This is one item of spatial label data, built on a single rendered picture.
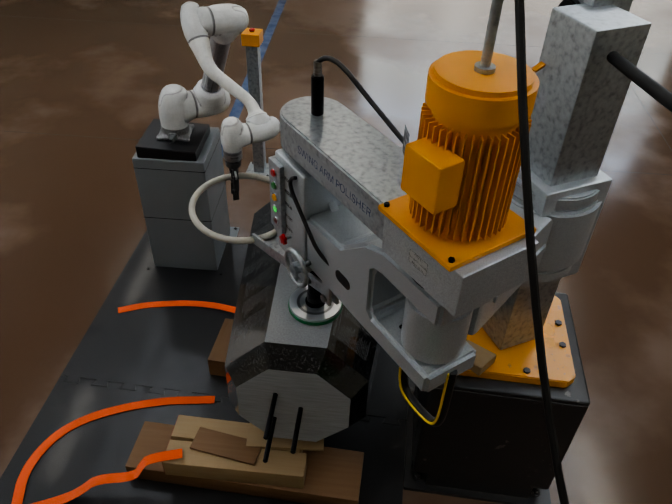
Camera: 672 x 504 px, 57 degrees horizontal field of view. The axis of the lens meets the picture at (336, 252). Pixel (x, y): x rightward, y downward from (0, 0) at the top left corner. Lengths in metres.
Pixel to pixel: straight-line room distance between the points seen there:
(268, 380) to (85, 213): 2.52
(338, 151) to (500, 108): 0.66
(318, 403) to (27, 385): 1.69
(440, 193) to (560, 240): 0.88
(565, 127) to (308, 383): 1.30
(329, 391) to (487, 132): 1.41
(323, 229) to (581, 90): 0.87
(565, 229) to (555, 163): 0.23
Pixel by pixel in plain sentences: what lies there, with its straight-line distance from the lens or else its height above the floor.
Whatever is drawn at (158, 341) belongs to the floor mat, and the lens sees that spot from 3.61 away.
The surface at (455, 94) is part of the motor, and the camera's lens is 1.31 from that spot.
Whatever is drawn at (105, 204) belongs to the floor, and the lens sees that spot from 4.70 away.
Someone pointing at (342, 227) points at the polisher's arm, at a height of 1.39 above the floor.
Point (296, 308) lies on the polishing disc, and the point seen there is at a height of 0.85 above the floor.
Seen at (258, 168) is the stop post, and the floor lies 0.05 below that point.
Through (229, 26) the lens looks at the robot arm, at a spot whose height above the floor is 1.54.
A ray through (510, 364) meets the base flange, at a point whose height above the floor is 0.78.
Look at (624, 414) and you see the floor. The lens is 3.60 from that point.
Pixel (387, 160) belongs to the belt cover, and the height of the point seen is 1.69.
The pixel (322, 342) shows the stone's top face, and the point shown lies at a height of 0.82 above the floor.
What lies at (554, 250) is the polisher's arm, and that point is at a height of 1.34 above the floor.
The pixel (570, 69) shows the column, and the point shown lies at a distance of 1.94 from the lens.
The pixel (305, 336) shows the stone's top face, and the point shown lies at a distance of 2.45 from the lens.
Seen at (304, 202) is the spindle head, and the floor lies 1.44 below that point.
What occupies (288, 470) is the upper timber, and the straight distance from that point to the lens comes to 2.83.
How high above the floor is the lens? 2.65
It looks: 40 degrees down
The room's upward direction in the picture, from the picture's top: 2 degrees clockwise
